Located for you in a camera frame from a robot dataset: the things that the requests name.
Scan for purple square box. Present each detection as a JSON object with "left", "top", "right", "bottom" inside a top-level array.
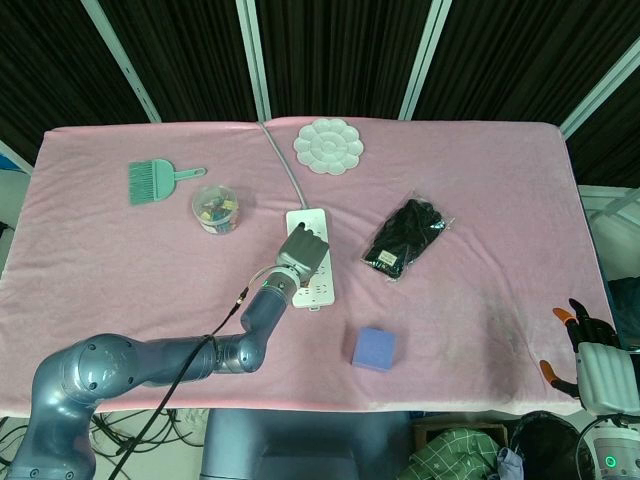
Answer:
[{"left": 351, "top": 326, "right": 398, "bottom": 374}]

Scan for black bin bag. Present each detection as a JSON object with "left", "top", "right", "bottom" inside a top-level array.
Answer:
[{"left": 509, "top": 411, "right": 596, "bottom": 480}]

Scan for teal mini brush dustpan set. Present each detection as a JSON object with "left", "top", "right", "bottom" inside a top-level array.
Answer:
[{"left": 127, "top": 158, "right": 208, "bottom": 208}]

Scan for green checked cloth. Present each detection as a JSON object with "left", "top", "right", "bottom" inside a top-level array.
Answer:
[{"left": 407, "top": 427, "right": 504, "bottom": 480}]

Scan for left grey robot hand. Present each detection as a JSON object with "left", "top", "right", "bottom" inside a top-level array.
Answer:
[{"left": 275, "top": 223, "right": 330, "bottom": 286}]

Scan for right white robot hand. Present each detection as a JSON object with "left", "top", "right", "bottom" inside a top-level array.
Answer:
[{"left": 538, "top": 298, "right": 640, "bottom": 417}]

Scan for black gloves in plastic bag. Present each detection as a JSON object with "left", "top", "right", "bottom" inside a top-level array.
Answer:
[{"left": 360, "top": 189, "right": 456, "bottom": 286}]

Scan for pink table cloth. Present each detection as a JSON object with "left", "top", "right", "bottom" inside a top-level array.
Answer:
[{"left": 0, "top": 117, "right": 622, "bottom": 418}]

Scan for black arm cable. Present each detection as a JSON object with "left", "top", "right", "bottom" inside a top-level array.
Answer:
[{"left": 107, "top": 287, "right": 249, "bottom": 480}]

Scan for white flower paint palette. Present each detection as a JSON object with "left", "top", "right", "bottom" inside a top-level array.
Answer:
[{"left": 293, "top": 118, "right": 364, "bottom": 176}]

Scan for white power strip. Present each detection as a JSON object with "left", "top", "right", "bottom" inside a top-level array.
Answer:
[{"left": 285, "top": 207, "right": 336, "bottom": 312}]

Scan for tangled floor cables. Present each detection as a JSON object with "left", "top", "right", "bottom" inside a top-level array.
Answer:
[{"left": 0, "top": 408, "right": 207, "bottom": 471}]

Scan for clear jar of clips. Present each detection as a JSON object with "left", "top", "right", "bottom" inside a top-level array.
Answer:
[{"left": 192, "top": 184, "right": 241, "bottom": 236}]

